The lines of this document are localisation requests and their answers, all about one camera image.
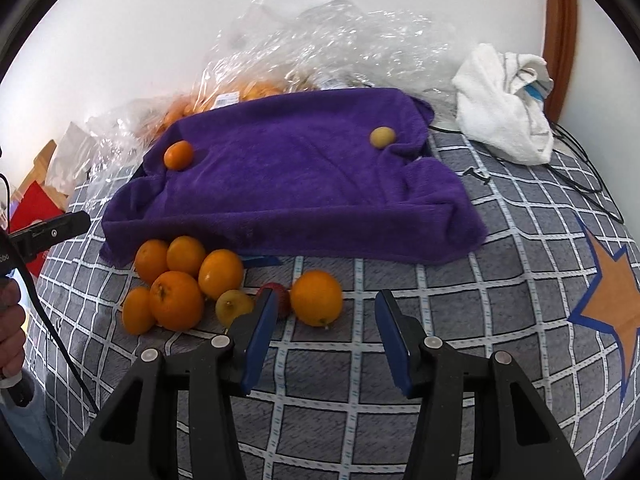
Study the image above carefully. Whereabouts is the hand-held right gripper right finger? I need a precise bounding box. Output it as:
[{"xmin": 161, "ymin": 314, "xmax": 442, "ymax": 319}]
[{"xmin": 374, "ymin": 289, "xmax": 586, "ymax": 480}]

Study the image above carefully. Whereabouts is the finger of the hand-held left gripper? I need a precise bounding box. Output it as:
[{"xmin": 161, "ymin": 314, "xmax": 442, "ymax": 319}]
[{"xmin": 10, "ymin": 210, "xmax": 92, "ymax": 266}]

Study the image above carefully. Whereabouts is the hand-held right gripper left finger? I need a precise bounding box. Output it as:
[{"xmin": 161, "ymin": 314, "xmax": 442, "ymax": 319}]
[{"xmin": 62, "ymin": 289, "xmax": 279, "ymax": 480}]

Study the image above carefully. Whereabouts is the yellow round fruit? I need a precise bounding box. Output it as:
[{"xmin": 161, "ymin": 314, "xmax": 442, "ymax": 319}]
[{"xmin": 215, "ymin": 289, "xmax": 255, "ymax": 328}]

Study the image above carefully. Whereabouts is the small red fruit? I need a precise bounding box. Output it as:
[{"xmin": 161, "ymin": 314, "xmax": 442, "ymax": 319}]
[{"xmin": 256, "ymin": 282, "xmax": 292, "ymax": 320}]

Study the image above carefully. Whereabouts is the orange with thin stalk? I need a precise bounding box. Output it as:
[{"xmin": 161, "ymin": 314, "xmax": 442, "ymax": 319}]
[{"xmin": 290, "ymin": 270, "xmax": 344, "ymax": 329}]

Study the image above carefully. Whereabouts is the large orange with stem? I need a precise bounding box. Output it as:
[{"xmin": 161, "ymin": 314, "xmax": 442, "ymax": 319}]
[{"xmin": 149, "ymin": 270, "xmax": 205, "ymax": 332}]

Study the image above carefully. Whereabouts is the person's left hand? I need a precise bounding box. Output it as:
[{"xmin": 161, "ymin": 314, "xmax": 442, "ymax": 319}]
[{"xmin": 0, "ymin": 304, "xmax": 27, "ymax": 380}]

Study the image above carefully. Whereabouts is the red box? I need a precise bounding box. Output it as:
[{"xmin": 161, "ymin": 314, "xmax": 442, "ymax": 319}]
[{"xmin": 9, "ymin": 180, "xmax": 69, "ymax": 276}]

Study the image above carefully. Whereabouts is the cardboard box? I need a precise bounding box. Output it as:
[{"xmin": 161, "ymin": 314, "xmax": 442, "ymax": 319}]
[{"xmin": 31, "ymin": 139, "xmax": 59, "ymax": 183}]

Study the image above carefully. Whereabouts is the white paper bag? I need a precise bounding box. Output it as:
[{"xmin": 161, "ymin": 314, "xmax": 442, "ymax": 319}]
[{"xmin": 46, "ymin": 122, "xmax": 99, "ymax": 197}]

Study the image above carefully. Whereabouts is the grey checkered blanket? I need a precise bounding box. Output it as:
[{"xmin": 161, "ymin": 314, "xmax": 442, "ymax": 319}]
[{"xmin": 25, "ymin": 125, "xmax": 640, "ymax": 480}]

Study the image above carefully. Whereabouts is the small orange tangerine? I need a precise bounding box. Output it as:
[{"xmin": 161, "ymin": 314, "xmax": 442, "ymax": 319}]
[{"xmin": 163, "ymin": 140, "xmax": 195, "ymax": 171}]

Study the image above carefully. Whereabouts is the purple towel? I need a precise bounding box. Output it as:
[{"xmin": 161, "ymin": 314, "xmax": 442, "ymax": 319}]
[{"xmin": 99, "ymin": 87, "xmax": 488, "ymax": 267}]

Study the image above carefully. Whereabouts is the person's jeans leg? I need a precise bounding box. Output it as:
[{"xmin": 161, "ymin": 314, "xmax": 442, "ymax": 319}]
[{"xmin": 0, "ymin": 375, "xmax": 63, "ymax": 480}]

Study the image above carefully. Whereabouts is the small yellow-green round fruit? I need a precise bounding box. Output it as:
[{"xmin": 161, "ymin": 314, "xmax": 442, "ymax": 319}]
[{"xmin": 369, "ymin": 126, "xmax": 397, "ymax": 150}]

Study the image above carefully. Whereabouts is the pile of bagged oranges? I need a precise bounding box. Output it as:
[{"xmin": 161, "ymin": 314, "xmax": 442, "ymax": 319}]
[{"xmin": 150, "ymin": 76, "xmax": 288, "ymax": 143}]

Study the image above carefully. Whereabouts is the white cloth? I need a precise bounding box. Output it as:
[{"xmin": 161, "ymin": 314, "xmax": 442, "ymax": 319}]
[{"xmin": 452, "ymin": 42, "xmax": 556, "ymax": 166}]

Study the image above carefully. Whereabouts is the clear plastic bag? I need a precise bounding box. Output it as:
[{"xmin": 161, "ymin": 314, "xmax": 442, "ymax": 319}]
[{"xmin": 85, "ymin": 0, "xmax": 461, "ymax": 161}]

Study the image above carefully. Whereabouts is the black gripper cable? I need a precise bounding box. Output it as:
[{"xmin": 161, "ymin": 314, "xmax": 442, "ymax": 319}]
[{"xmin": 0, "ymin": 172, "xmax": 98, "ymax": 408}]

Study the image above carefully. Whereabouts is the wooden door frame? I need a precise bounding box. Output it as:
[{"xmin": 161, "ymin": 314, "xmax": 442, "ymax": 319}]
[{"xmin": 542, "ymin": 0, "xmax": 581, "ymax": 123}]

